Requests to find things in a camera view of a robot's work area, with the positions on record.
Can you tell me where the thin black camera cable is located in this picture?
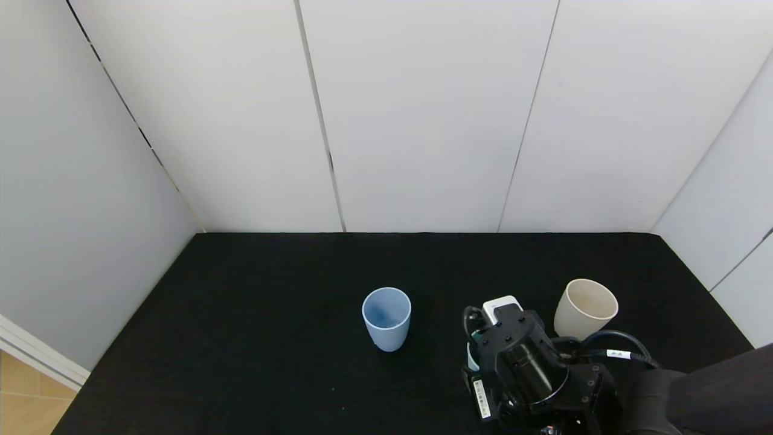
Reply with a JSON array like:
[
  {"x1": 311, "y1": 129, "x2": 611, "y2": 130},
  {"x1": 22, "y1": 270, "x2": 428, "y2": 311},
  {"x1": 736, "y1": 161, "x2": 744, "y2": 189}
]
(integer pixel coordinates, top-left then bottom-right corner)
[{"x1": 462, "y1": 305, "x2": 485, "y2": 340}]

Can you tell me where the black cable with white label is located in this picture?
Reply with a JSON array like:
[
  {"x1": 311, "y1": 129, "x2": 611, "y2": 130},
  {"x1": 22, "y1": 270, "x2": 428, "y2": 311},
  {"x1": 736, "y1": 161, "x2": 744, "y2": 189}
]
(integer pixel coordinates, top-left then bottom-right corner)
[{"x1": 577, "y1": 329, "x2": 660, "y2": 370}]

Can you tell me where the light blue plastic cup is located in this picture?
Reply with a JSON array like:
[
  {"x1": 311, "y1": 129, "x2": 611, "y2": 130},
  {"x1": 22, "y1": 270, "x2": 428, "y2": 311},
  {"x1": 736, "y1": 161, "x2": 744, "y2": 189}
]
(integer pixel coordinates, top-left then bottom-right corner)
[{"x1": 362, "y1": 287, "x2": 412, "y2": 352}]

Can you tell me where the white baseboard strip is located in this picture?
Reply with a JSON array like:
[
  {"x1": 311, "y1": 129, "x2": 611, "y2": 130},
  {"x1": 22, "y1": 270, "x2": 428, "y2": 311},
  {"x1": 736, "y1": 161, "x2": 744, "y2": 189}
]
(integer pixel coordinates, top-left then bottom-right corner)
[{"x1": 0, "y1": 314, "x2": 91, "y2": 391}]

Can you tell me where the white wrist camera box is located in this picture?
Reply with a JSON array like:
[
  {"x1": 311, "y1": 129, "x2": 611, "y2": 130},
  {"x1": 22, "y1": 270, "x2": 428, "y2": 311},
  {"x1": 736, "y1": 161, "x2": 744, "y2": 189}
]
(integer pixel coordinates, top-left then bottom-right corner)
[{"x1": 483, "y1": 295, "x2": 524, "y2": 324}]

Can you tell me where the beige plastic cup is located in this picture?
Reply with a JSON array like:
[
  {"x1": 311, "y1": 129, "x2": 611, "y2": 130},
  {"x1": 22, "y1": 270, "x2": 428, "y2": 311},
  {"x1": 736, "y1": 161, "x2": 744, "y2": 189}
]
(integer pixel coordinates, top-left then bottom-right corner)
[{"x1": 553, "y1": 279, "x2": 620, "y2": 342}]

